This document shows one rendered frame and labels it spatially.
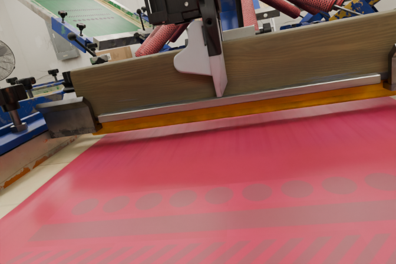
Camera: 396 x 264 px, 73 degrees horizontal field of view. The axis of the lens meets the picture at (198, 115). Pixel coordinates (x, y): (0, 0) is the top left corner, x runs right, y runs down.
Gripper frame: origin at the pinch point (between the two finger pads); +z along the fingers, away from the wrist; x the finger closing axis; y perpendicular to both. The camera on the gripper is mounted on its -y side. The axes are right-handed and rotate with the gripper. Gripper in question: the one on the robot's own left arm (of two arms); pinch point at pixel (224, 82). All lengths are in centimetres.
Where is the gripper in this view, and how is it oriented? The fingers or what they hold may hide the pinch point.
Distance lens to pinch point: 35.4
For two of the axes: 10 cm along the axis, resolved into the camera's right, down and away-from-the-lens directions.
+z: 1.8, 9.4, 2.8
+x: -1.4, 3.0, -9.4
